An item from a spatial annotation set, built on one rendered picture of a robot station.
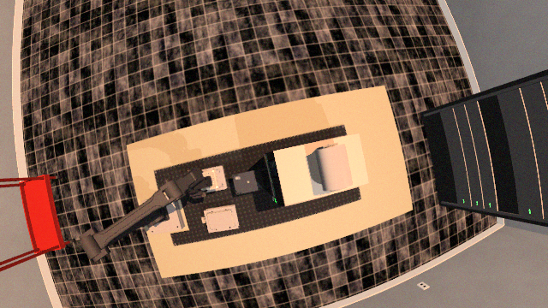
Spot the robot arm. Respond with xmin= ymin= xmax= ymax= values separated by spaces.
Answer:
xmin=80 ymin=168 xmax=213 ymax=262

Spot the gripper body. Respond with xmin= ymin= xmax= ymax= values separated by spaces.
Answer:
xmin=189 ymin=187 xmax=203 ymax=198

